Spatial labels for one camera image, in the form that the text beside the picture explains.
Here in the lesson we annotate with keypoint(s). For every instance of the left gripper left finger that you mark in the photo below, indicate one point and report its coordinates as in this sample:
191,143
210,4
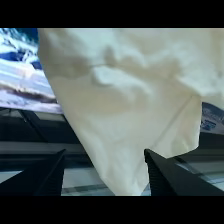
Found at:
46,178

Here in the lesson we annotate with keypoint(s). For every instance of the cream T-shirt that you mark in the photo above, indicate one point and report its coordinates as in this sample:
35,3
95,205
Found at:
126,100

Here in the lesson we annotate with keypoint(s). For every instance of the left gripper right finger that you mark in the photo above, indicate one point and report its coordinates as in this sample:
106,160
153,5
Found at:
166,178

